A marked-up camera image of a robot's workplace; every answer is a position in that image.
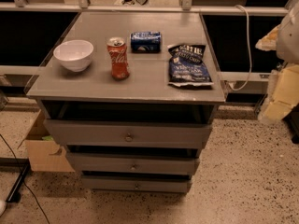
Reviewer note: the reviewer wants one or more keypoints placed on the white bowl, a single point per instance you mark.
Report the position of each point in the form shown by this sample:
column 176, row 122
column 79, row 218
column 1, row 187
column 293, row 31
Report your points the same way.
column 74, row 55

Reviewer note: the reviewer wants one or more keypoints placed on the cardboard box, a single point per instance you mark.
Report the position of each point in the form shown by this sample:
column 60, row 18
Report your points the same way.
column 43, row 153

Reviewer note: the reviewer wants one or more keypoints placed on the blue chip bag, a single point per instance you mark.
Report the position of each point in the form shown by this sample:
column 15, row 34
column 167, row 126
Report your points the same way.
column 186, row 66

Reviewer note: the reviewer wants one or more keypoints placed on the grey drawer cabinet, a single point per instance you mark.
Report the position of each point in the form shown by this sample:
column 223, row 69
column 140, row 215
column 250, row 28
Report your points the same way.
column 144, row 97

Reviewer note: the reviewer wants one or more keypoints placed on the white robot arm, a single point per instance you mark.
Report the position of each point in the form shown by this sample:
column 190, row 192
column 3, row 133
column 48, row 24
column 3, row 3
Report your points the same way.
column 288, row 37

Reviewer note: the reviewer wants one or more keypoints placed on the grey top drawer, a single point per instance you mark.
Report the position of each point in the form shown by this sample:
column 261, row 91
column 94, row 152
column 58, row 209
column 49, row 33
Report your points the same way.
column 125, row 134

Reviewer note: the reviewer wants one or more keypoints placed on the red cola can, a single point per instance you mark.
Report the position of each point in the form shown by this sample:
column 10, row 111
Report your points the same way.
column 117, row 50

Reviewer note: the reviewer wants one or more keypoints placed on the black floor bar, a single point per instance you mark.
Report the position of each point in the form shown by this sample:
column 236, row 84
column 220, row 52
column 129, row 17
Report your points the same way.
column 14, row 195

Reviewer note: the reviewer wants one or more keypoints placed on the metal railing frame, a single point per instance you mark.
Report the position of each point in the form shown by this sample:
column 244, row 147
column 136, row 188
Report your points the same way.
column 149, row 3

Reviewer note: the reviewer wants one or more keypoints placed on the grey middle drawer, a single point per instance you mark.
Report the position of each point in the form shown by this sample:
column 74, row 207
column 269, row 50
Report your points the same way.
column 131, row 164

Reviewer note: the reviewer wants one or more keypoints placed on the blue soda can lying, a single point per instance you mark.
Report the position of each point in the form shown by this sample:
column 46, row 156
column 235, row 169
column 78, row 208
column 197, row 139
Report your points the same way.
column 146, row 42

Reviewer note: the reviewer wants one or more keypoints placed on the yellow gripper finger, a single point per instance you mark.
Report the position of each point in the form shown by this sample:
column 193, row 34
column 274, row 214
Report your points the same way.
column 269, row 41
column 282, row 94

